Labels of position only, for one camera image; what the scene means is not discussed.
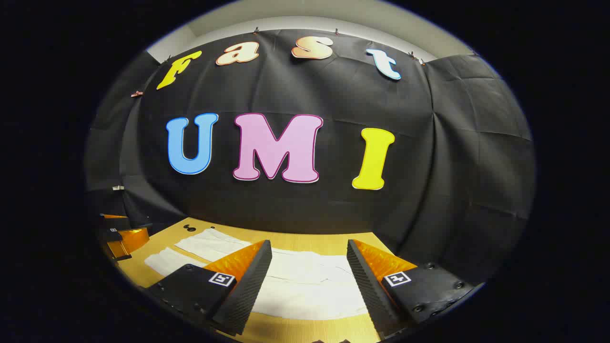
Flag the black backdrop cloth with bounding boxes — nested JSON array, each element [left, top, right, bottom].
[[85, 29, 537, 286]]

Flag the white jeans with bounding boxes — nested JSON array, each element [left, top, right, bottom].
[[144, 228, 370, 321]]

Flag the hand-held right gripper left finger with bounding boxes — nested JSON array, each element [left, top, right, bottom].
[[145, 240, 273, 336]]

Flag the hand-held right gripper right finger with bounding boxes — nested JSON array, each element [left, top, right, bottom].
[[346, 239, 475, 337]]

